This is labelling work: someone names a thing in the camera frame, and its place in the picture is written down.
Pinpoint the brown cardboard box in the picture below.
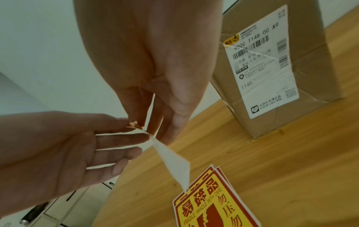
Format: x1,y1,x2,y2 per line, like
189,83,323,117
210,0,346,140

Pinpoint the white drawer cabinet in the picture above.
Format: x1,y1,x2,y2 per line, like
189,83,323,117
0,180,117,227

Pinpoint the white shipping label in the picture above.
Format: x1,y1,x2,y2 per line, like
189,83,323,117
223,4,300,120

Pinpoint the person's left hand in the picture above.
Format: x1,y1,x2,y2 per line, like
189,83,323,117
0,111,150,218

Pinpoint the red yellow warning sticker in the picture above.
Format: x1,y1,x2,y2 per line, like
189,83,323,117
126,120,145,130
172,164,225,205
174,170,263,227

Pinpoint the white sticker backing paper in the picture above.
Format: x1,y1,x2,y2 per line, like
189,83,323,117
95,128,192,193

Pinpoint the person's right hand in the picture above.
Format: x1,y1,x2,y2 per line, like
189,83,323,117
73,0,223,145

